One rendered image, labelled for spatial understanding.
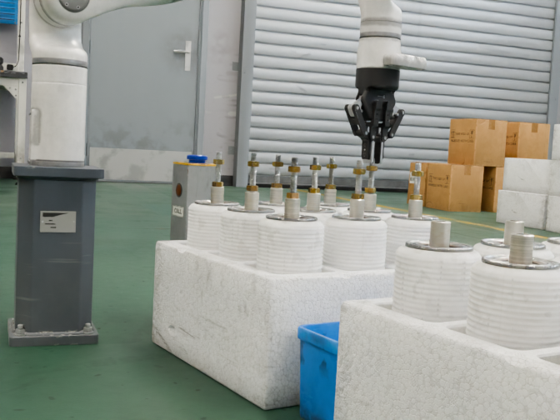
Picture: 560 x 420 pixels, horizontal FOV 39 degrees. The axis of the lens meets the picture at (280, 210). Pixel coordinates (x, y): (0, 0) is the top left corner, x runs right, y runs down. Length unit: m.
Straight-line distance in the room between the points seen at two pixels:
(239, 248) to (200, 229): 0.13
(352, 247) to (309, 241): 0.09
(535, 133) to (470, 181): 0.59
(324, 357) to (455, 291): 0.22
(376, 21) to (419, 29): 5.95
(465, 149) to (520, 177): 0.92
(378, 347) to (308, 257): 0.27
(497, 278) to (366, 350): 0.19
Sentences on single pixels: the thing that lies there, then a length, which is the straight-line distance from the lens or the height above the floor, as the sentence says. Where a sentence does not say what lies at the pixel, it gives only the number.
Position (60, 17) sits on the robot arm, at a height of 0.55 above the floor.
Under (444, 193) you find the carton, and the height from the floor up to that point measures 0.11.
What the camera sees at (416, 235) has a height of 0.23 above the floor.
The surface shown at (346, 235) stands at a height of 0.23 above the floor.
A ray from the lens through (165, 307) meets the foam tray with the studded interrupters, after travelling 1.35.
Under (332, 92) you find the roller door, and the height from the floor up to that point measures 0.85.
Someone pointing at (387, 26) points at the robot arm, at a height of 0.56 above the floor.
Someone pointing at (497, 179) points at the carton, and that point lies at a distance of 5.28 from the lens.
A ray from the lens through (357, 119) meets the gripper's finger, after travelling 1.32.
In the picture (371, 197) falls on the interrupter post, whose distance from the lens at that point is 1.35.
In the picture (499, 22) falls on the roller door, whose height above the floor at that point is 1.62.
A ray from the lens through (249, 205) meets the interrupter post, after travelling 1.22.
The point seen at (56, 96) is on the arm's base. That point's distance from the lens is 1.37.
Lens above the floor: 0.35
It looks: 5 degrees down
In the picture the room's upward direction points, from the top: 3 degrees clockwise
